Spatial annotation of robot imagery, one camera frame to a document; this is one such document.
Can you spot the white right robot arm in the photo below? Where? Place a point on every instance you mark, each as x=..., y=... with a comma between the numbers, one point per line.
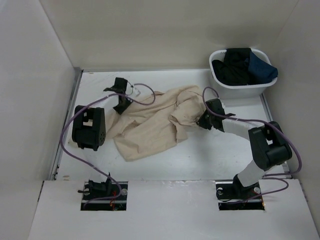
x=268, y=148

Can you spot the black trousers in basket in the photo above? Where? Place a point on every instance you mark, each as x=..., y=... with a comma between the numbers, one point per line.
x=234, y=69

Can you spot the beige drawstring trousers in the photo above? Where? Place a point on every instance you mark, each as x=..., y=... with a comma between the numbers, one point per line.
x=155, y=123

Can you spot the white plastic laundry basket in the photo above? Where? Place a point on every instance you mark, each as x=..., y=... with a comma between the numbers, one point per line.
x=240, y=91

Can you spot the navy blue trousers in basket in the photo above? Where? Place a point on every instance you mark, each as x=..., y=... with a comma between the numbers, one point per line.
x=260, y=72

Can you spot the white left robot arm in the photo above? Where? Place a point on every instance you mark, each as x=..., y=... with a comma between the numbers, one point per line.
x=89, y=132

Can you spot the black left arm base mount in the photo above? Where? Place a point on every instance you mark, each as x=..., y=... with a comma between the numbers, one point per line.
x=105, y=197

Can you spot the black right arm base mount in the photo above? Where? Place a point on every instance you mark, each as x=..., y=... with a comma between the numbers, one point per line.
x=230, y=199

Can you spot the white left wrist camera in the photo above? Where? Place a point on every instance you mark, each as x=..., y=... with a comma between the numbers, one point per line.
x=133, y=92

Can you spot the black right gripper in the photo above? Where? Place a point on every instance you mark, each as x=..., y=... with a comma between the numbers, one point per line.
x=201, y=122

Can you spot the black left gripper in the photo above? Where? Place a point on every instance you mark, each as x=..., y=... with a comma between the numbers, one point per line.
x=120, y=110

